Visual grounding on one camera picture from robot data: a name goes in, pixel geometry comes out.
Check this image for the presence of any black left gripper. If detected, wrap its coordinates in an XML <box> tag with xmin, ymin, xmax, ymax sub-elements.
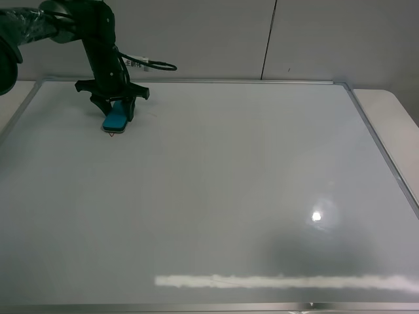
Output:
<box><xmin>75</xmin><ymin>63</ymin><xmax>150</xmax><ymax>120</ymax></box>

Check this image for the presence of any teal whiteboard eraser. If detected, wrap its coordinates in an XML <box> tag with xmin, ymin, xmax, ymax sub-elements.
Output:
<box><xmin>101</xmin><ymin>101</ymin><xmax>128</xmax><ymax>133</ymax></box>

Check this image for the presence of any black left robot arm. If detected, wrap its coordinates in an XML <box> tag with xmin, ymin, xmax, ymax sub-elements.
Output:
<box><xmin>1</xmin><ymin>1</ymin><xmax>149</xmax><ymax>120</ymax></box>

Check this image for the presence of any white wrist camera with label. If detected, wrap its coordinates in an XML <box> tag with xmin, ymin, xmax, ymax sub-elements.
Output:
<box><xmin>122</xmin><ymin>56</ymin><xmax>149</xmax><ymax>71</ymax></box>

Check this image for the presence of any black camera cable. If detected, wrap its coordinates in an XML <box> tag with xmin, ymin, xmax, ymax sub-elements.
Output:
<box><xmin>114</xmin><ymin>45</ymin><xmax>178</xmax><ymax>82</ymax></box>

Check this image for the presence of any white whiteboard with aluminium frame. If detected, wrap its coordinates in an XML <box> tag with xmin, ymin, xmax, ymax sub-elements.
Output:
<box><xmin>1</xmin><ymin>80</ymin><xmax>418</xmax><ymax>313</ymax></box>

